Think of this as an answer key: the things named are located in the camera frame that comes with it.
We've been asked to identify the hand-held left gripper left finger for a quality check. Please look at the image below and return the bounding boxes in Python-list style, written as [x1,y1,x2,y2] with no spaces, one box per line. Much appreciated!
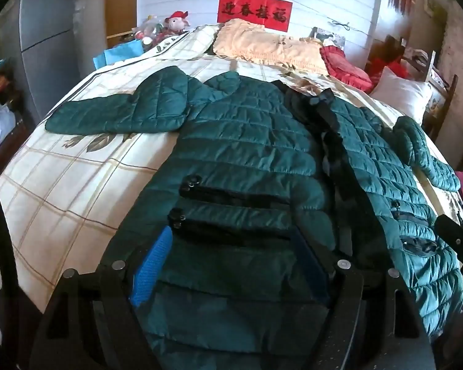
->
[23,227,174,370]

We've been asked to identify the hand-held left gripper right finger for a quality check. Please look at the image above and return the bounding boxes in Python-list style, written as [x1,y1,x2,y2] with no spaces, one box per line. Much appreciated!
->
[293,231,436,370]

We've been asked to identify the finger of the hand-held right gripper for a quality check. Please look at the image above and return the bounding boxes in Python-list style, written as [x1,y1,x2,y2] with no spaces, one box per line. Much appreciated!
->
[434,214,463,265]

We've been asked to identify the green quilted puffer jacket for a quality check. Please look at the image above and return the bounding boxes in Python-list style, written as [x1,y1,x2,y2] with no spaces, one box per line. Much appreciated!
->
[44,65,463,370]

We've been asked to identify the cream checked floral bed sheet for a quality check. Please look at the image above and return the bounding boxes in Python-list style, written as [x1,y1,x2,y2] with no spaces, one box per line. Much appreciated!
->
[0,23,463,317]

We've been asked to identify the wooden chair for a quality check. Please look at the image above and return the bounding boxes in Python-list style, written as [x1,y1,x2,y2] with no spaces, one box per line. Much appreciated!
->
[401,36,459,143]

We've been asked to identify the white pillow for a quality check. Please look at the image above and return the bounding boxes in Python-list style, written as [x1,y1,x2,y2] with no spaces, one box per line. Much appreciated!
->
[369,66,433,126]

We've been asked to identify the red garment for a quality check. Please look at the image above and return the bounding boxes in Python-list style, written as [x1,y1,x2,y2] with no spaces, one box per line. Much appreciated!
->
[370,57,407,81]

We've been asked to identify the red frilled cushion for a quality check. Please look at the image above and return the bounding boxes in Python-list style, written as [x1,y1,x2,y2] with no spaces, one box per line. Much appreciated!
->
[319,45,373,93]

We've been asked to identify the white plastic bag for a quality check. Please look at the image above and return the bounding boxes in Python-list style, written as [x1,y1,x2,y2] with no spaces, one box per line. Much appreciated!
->
[0,98,16,154]

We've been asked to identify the blue bag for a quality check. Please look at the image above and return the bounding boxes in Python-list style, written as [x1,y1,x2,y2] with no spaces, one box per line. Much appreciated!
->
[93,40,144,70]

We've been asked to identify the yellow frilled pillow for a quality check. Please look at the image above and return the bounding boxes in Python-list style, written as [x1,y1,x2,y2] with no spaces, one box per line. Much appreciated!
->
[212,18,328,76]

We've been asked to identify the pile of small toys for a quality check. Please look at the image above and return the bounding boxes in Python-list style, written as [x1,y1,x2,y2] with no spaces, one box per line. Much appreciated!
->
[133,15,170,47]

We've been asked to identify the framed photo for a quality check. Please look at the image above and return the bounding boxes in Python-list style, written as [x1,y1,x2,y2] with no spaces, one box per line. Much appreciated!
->
[312,27,346,49]

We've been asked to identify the plush toy with red hat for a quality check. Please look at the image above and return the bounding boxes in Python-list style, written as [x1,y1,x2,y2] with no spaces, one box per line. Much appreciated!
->
[166,11,190,33]

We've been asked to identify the wooden door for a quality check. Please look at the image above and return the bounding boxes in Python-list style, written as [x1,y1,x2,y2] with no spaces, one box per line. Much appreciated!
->
[106,0,140,49]

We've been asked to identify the red wall banner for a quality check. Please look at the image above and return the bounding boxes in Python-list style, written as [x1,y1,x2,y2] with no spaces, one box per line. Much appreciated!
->
[217,0,293,31]

